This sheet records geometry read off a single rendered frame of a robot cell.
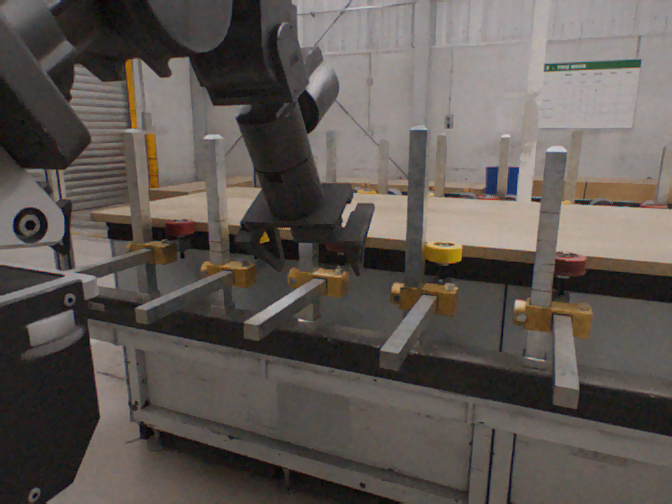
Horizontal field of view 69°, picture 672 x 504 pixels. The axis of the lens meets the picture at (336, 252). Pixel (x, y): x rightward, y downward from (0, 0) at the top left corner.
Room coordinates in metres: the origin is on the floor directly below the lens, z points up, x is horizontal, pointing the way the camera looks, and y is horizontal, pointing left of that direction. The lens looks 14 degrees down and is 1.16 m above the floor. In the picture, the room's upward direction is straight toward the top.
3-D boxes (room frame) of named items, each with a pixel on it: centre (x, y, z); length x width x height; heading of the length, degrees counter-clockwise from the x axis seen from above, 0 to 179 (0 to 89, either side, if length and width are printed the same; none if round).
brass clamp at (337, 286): (1.08, 0.04, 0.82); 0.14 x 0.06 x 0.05; 67
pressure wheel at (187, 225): (1.37, 0.45, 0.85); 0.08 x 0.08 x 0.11
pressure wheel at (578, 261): (0.97, -0.47, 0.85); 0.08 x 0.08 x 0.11
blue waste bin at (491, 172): (6.24, -2.19, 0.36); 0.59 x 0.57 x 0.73; 157
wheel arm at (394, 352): (0.89, -0.17, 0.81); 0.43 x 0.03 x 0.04; 157
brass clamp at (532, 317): (0.89, -0.42, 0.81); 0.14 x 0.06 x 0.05; 67
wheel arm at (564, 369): (0.79, -0.40, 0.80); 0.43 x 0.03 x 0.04; 157
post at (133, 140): (1.29, 0.52, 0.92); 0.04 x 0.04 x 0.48; 67
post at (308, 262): (1.09, 0.06, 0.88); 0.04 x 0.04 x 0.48; 67
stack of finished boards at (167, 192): (8.18, 2.00, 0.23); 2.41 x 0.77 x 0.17; 159
